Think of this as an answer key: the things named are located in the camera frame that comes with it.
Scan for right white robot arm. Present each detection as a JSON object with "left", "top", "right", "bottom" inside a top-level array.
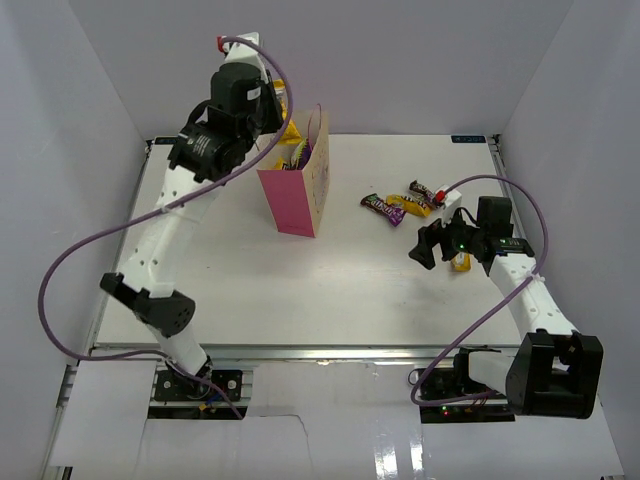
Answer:
[{"left": 409, "top": 196, "right": 604, "bottom": 419}]

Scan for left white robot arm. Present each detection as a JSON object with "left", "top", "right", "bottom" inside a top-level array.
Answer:
[{"left": 100, "top": 63, "right": 283, "bottom": 399}]

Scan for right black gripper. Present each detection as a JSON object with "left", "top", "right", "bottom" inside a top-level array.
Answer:
[{"left": 409, "top": 204, "right": 485, "bottom": 270}]

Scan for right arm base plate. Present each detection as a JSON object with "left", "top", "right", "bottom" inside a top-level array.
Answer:
[{"left": 416, "top": 367, "right": 506, "bottom": 403}]

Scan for yellow candy packet front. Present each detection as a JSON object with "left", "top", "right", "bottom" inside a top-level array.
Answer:
[{"left": 273, "top": 79, "right": 302, "bottom": 145}]

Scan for aluminium front rail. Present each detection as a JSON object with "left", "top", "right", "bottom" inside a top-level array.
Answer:
[{"left": 89, "top": 343, "right": 521, "bottom": 366}]

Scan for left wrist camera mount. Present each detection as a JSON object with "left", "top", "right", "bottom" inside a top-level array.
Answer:
[{"left": 217, "top": 36, "right": 265, "bottom": 70}]

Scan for brown snickers bar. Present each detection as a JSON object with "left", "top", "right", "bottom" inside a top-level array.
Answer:
[{"left": 409, "top": 180, "right": 437, "bottom": 205}]

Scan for yellow m&m packet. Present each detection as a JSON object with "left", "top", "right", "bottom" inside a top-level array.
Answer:
[
  {"left": 386, "top": 195, "right": 431, "bottom": 218},
  {"left": 272, "top": 157, "right": 289, "bottom": 170}
]

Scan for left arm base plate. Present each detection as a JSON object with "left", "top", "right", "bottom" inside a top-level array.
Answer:
[{"left": 152, "top": 369, "right": 243, "bottom": 402}]

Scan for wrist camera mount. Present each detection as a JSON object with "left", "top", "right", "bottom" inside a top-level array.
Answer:
[
  {"left": 217, "top": 36, "right": 265, "bottom": 70},
  {"left": 435, "top": 185, "right": 462, "bottom": 225}
]

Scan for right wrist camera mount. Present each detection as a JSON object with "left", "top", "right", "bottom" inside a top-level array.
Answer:
[{"left": 435, "top": 185, "right": 462, "bottom": 225}]

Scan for purple candy packet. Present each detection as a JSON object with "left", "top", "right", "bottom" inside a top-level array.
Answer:
[{"left": 360, "top": 193, "right": 406, "bottom": 227}]

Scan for pink paper gift bag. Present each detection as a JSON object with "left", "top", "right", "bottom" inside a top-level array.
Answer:
[{"left": 257, "top": 105, "right": 330, "bottom": 238}]

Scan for blue label sticker left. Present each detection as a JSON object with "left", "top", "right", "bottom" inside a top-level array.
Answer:
[{"left": 153, "top": 136, "right": 177, "bottom": 145}]

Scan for purple snack chip bag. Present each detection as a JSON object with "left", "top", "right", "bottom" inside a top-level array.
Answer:
[{"left": 286, "top": 138, "right": 312, "bottom": 170}]

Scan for blue label sticker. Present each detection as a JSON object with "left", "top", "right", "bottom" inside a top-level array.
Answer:
[
  {"left": 451, "top": 135, "right": 486, "bottom": 144},
  {"left": 153, "top": 136, "right": 177, "bottom": 145}
]

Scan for blue label sticker right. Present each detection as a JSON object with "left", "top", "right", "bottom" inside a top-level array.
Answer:
[{"left": 451, "top": 135, "right": 486, "bottom": 144}]

